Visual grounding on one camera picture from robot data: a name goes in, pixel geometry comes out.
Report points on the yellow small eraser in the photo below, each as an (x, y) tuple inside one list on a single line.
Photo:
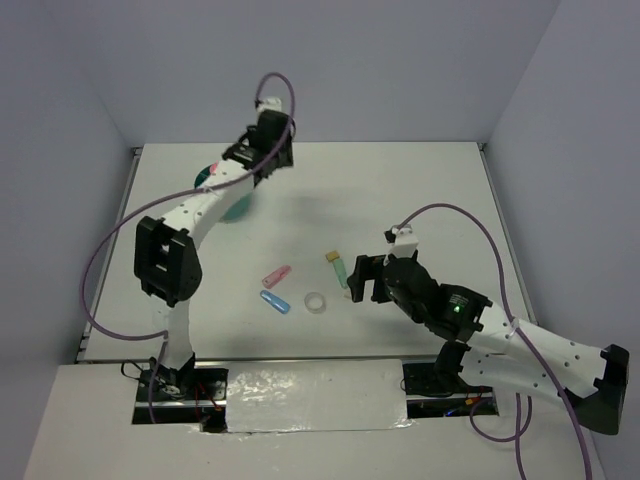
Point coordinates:
[(332, 256)]

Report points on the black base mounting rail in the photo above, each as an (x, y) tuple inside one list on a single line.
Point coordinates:
[(205, 405)]

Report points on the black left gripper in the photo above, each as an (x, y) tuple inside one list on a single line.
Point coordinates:
[(287, 159)]

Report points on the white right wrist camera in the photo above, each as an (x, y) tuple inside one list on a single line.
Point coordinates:
[(402, 242)]

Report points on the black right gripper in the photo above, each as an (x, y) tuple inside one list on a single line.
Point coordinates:
[(367, 267)]

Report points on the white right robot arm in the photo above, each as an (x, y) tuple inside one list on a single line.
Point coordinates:
[(483, 348)]

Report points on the teal round compartment organizer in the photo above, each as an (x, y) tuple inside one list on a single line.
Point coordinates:
[(237, 210)]

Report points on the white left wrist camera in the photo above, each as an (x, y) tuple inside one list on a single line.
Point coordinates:
[(270, 103)]

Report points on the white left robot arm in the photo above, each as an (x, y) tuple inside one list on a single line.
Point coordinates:
[(166, 249)]

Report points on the blue highlighter pen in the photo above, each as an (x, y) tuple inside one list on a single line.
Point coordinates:
[(275, 301)]

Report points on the silver foil sheet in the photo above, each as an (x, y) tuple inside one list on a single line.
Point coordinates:
[(315, 396)]

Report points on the pink highlighter pen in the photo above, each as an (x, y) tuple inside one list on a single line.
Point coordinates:
[(276, 276)]

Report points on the clear tape roll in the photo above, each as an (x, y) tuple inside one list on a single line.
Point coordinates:
[(315, 303)]

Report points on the green highlighter pen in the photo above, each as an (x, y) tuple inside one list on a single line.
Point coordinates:
[(341, 272)]

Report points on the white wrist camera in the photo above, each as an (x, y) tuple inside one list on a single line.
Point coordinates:
[(402, 242), (270, 103)]

